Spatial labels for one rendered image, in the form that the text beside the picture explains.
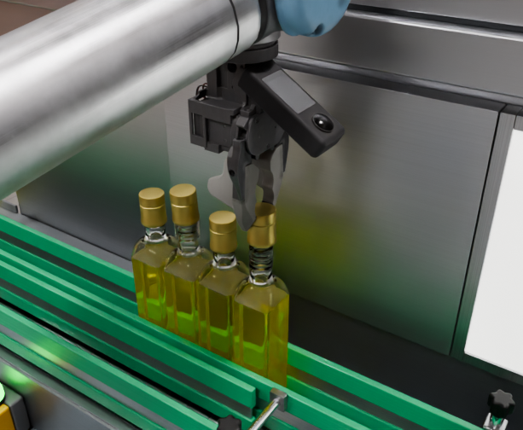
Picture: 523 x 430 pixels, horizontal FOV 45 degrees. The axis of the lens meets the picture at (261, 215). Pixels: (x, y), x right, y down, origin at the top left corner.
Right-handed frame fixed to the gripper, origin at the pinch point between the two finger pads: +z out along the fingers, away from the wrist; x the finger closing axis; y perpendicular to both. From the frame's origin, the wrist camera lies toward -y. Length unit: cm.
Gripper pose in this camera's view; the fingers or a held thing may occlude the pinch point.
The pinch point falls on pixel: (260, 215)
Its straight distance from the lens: 73.4
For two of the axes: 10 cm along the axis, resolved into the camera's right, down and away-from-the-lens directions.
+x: -5.7, 4.2, -7.1
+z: 0.0, 8.6, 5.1
